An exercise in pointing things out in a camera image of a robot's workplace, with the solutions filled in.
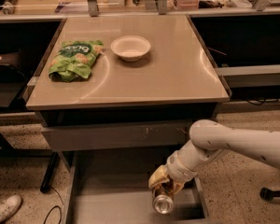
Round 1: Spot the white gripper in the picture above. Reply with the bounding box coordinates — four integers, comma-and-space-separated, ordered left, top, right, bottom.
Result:
148, 154, 197, 194

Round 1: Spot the orange soda can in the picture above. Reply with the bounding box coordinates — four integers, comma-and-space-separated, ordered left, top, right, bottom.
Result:
152, 187, 174, 215

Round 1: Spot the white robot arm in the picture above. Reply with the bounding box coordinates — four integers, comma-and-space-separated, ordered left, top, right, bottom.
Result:
148, 119, 280, 194

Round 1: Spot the grey top drawer front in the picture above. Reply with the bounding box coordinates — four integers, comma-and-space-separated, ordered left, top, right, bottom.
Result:
41, 120, 195, 151

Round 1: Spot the open middle drawer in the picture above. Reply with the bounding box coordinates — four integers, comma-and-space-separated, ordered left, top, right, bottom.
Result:
63, 147, 210, 224

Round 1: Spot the grey drawer cabinet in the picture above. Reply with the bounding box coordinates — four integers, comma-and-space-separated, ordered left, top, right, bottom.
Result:
25, 14, 233, 154

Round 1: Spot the black office chair base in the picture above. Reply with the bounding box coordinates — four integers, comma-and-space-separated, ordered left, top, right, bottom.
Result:
259, 188, 280, 202

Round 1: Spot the black desk leg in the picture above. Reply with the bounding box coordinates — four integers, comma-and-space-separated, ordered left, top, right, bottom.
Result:
40, 152, 59, 193

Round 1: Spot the white paper bowl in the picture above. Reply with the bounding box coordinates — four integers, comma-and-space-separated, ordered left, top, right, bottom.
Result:
110, 35, 151, 62

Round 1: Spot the green snack bag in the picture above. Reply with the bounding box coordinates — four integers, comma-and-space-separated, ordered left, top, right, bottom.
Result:
49, 40, 104, 82

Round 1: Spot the white shoe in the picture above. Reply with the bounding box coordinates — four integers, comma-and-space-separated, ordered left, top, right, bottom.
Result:
0, 195, 22, 224

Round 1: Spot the black floor cable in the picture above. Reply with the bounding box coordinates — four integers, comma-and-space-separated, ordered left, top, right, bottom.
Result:
42, 186, 65, 224

